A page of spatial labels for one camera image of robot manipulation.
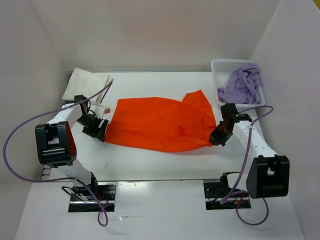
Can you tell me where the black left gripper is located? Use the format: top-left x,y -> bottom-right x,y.
76,114 -> 109,143

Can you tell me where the white t shirt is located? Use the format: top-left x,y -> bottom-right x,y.
62,68 -> 114,101

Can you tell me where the orange t shirt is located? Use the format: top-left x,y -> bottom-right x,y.
104,90 -> 217,153

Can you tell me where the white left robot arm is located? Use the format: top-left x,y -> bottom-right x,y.
35,95 -> 111,200

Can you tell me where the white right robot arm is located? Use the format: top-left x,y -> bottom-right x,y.
209,103 -> 290,204

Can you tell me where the lavender t shirt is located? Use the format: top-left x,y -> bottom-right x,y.
217,62 -> 262,105

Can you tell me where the white plastic laundry basket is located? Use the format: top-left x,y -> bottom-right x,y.
211,59 -> 266,109

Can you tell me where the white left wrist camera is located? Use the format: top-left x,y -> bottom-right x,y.
94,105 -> 111,120

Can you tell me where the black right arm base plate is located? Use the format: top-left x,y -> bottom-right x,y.
203,181 -> 251,211

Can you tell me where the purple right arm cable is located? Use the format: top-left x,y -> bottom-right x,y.
219,104 -> 275,226

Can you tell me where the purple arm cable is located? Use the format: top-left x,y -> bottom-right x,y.
2,81 -> 114,227
219,104 -> 275,226

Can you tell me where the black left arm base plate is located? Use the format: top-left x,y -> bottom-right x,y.
62,181 -> 116,213

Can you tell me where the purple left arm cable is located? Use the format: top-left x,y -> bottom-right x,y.
2,81 -> 114,227

